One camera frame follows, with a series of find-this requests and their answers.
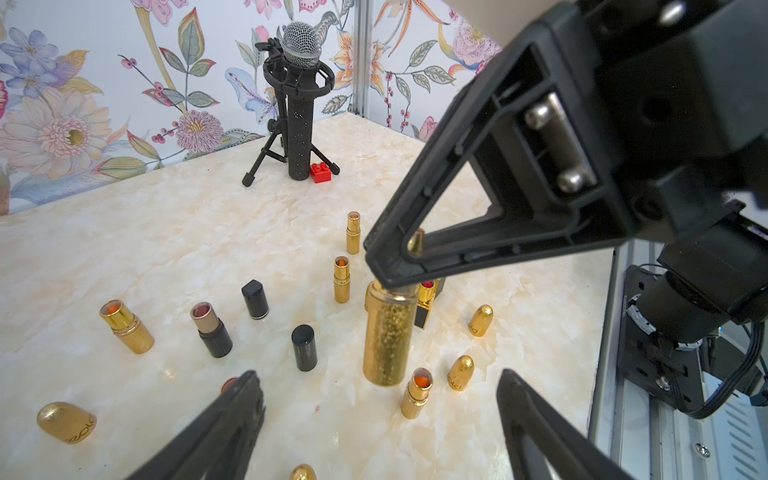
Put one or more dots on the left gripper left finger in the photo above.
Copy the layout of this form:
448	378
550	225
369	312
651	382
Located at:
219	443

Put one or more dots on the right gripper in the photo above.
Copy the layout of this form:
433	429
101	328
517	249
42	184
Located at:
685	83

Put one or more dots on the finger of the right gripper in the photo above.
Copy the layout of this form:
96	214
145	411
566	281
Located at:
535	132

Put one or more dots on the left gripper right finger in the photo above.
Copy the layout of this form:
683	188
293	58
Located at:
539	439

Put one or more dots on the black lipstick cap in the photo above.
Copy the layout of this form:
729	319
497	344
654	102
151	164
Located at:
304	347
255	299

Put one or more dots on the square gold black lipstick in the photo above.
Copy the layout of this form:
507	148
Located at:
427	294

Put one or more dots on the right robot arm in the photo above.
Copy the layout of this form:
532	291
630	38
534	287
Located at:
723	265

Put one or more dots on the red toy brick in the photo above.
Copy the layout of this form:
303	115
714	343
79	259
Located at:
320	173

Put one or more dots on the black microphone on tripod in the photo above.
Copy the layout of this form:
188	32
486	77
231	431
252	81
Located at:
294	69

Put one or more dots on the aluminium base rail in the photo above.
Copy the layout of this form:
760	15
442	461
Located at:
633	420

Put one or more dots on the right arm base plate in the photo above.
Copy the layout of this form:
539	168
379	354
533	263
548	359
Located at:
661	334

